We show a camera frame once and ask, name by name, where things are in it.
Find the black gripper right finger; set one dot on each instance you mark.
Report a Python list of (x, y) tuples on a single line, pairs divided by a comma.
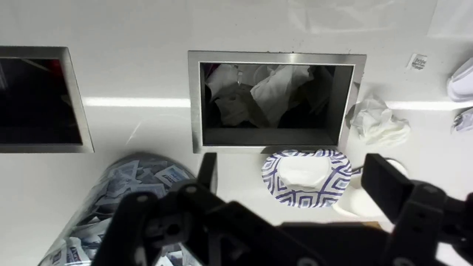
[(387, 185)]

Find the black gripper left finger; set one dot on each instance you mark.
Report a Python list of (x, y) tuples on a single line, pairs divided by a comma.
[(207, 170)]

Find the white waste paper in bin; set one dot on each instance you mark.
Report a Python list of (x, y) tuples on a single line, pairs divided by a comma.
[(276, 93)]

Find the plain white paper bowl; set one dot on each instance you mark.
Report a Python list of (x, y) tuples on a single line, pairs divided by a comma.
[(351, 201)]

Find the steel framed trash opening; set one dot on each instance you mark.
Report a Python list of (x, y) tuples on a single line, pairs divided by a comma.
[(193, 98)]

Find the small grey packet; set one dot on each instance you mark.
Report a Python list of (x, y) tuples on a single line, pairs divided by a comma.
[(464, 120)]

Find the glass jar of packets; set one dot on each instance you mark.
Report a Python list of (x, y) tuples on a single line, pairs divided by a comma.
[(100, 194)]

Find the small white paper tag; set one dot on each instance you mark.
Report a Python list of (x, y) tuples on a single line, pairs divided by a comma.
[(416, 61)]

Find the white plastic lid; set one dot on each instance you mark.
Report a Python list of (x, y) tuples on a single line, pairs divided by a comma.
[(462, 82)]

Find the steel framed empty opening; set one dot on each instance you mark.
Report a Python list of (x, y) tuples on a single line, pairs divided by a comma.
[(74, 98)]

